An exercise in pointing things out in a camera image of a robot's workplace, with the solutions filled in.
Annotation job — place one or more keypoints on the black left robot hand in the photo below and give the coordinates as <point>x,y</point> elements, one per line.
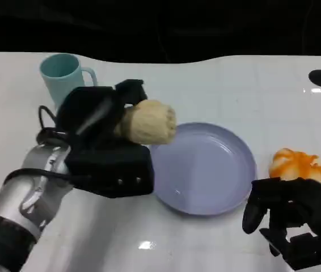
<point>92,113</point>

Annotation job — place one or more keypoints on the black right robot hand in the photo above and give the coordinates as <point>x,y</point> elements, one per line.
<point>305,204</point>

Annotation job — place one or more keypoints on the orange and white bread roll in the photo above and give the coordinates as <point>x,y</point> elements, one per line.
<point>299,164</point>

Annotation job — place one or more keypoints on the pale green mug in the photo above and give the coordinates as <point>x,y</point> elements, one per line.
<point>55,78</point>

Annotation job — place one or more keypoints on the lilac plate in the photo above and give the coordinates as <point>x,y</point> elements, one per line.
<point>206,173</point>

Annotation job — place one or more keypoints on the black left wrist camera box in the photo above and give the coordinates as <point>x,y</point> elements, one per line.
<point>112,170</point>

